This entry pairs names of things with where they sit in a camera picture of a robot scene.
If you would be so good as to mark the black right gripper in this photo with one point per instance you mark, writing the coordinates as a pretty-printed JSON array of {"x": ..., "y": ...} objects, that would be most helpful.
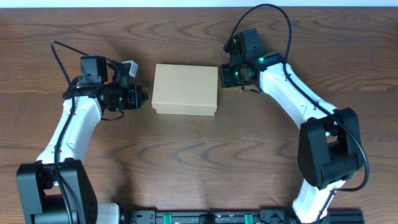
[{"x": 224, "y": 75}]

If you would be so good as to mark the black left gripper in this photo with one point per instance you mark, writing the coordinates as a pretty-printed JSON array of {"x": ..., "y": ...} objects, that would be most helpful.
[{"x": 137, "y": 96}]

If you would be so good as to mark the brown cardboard box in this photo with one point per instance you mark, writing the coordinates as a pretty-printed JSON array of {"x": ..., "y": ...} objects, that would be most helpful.
[{"x": 185, "y": 90}]

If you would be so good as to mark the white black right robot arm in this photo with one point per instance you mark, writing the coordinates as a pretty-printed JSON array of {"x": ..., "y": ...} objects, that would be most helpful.
[{"x": 329, "y": 147}]

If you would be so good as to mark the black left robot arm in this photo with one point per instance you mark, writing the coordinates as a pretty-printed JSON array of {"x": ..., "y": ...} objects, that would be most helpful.
[{"x": 56, "y": 188}]

